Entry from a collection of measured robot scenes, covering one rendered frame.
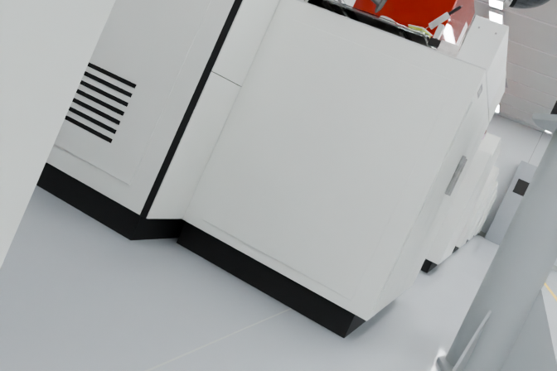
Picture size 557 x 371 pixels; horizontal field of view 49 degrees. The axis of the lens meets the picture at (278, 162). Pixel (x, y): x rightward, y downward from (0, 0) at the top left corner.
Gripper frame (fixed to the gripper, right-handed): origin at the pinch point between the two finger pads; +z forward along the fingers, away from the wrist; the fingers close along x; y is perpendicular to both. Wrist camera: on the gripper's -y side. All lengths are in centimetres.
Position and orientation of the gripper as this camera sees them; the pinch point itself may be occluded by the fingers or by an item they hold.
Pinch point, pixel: (379, 10)
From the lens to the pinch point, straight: 225.0
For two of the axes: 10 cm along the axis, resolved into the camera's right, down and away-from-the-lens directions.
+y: -9.0, -4.0, -1.6
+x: 1.2, 1.2, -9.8
